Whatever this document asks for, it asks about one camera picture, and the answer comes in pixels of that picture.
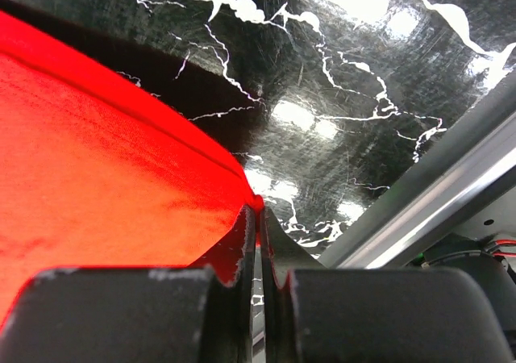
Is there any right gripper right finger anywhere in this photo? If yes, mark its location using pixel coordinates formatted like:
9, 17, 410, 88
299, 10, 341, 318
260, 210, 514, 362

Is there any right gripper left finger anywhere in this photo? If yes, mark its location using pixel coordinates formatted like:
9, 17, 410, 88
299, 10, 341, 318
1, 206, 256, 362

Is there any bright red t shirt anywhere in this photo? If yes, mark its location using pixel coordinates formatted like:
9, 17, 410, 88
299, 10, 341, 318
1, 14, 264, 317

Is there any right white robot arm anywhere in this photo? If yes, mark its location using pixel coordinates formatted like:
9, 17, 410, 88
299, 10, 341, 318
1, 207, 515, 362

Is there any aluminium table edge rail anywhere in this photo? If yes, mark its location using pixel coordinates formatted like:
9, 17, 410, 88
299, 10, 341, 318
318, 73, 515, 269

